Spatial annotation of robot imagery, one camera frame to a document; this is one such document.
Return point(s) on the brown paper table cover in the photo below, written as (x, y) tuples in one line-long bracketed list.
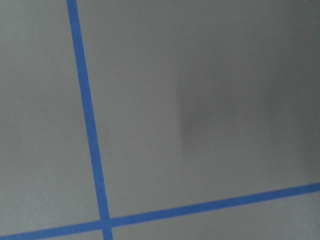
[(159, 119)]

